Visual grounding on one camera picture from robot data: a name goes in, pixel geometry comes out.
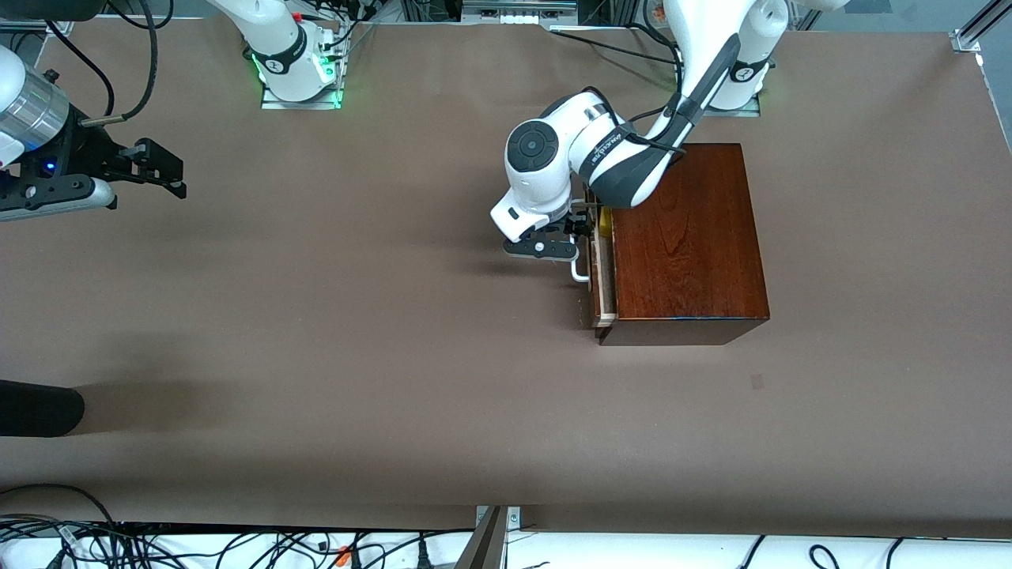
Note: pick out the white power strip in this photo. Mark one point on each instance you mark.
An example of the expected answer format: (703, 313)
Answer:
(518, 17)

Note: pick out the aluminium frame profile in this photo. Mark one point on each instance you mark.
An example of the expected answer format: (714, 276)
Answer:
(32, 26)
(966, 39)

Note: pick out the dark angled metal bar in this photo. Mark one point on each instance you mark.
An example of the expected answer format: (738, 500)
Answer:
(484, 549)

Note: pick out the silver metal bracket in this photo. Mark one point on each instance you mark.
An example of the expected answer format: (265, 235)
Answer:
(514, 518)

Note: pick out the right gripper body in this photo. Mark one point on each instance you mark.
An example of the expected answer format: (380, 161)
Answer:
(88, 150)

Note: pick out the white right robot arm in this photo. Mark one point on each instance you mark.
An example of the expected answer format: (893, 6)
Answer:
(285, 47)

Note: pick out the black cylindrical object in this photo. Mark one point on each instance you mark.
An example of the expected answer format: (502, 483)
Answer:
(39, 407)

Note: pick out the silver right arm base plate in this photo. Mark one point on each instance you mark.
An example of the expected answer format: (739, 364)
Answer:
(316, 104)

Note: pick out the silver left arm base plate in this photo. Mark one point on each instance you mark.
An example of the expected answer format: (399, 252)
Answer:
(747, 112)

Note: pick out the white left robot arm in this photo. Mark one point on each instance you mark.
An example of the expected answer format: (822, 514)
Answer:
(538, 170)

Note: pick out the white lower shelf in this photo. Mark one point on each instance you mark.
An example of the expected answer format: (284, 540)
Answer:
(632, 553)

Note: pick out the dark wooden drawer cabinet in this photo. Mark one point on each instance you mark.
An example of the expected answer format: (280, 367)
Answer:
(688, 253)

